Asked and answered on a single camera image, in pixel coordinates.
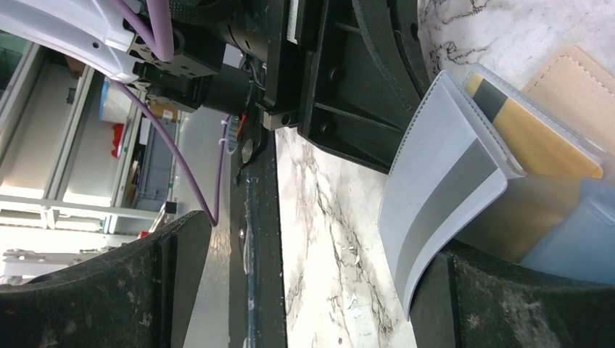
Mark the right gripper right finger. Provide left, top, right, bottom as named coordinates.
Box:
left=410, top=240, right=614, bottom=347

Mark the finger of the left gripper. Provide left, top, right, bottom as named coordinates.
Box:
left=297, top=1, right=430, bottom=173

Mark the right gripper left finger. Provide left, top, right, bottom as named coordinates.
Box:
left=1, top=211, right=212, bottom=347

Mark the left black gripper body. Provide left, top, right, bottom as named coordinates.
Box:
left=129, top=1, right=319, bottom=131

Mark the grey striped card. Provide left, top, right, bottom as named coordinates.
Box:
left=378, top=71, right=525, bottom=312

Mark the beige leather card holder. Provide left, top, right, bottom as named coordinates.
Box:
left=522, top=45, right=614, bottom=154

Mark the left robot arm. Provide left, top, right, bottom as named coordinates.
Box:
left=1, top=1, right=430, bottom=173

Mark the light blue card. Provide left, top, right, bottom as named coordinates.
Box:
left=520, top=179, right=614, bottom=285

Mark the yellow card black stripe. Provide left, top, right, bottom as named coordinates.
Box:
left=465, top=72, right=604, bottom=179

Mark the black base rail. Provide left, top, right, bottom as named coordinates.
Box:
left=228, top=130, right=287, bottom=347

